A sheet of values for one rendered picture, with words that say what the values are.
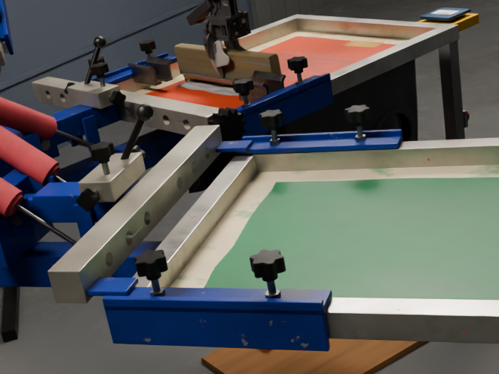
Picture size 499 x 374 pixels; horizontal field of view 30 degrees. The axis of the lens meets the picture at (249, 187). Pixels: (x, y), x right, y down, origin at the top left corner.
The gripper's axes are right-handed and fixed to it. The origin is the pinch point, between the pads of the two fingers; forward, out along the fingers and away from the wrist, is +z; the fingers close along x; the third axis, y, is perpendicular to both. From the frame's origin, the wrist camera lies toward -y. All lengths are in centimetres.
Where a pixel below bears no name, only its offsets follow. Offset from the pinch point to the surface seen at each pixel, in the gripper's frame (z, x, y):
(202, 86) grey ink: 4.6, -2.2, -7.7
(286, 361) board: 98, 16, -14
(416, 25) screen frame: 1, 49, 19
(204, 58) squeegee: -2.5, -1.4, -5.9
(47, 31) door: 41, 106, -281
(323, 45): 5.0, 37.7, -3.9
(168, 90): 5.1, -6.6, -15.9
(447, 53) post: 14, 68, 14
